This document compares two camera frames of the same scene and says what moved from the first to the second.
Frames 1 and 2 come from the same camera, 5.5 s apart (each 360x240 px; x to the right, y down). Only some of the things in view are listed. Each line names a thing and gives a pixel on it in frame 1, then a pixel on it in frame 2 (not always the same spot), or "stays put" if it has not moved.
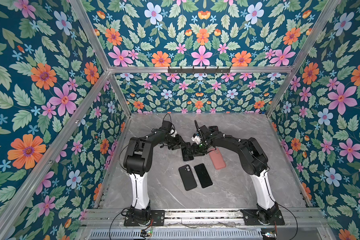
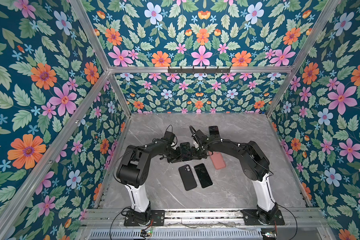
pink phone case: (217, 159) stays put
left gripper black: (178, 141) -> (179, 156)
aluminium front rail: (99, 218) stays put
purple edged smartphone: (187, 153) stays put
